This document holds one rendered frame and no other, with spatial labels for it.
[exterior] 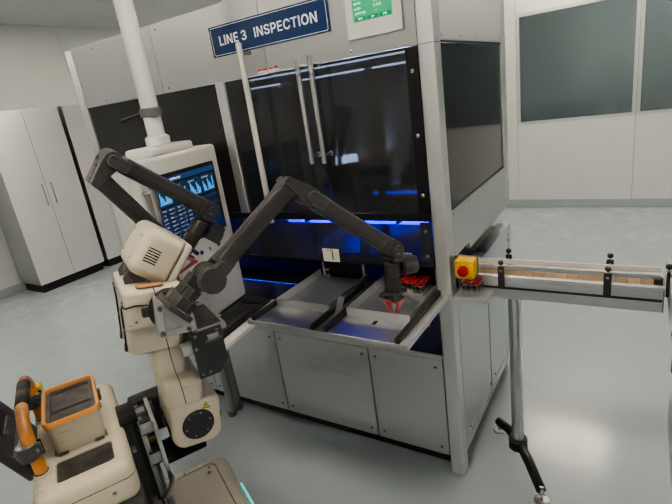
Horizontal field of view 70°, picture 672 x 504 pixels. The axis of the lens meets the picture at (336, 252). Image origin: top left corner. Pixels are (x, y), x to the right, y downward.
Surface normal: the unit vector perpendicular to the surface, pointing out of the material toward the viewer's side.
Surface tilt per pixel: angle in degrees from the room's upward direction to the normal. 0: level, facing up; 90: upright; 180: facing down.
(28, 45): 90
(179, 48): 90
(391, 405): 90
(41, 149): 90
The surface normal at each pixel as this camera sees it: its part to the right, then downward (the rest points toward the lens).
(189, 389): 0.51, 0.20
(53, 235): 0.85, 0.05
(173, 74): -0.51, 0.33
